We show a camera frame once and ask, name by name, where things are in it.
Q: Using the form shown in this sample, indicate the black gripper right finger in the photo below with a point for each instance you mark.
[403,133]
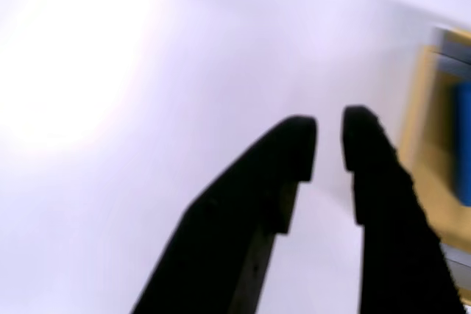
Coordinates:
[390,237]

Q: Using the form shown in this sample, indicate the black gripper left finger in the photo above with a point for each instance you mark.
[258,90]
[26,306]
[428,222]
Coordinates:
[235,218]

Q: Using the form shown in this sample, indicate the blue block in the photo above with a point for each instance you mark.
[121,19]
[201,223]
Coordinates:
[464,145]

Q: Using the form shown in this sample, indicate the yellow open box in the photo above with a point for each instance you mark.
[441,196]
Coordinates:
[427,152]

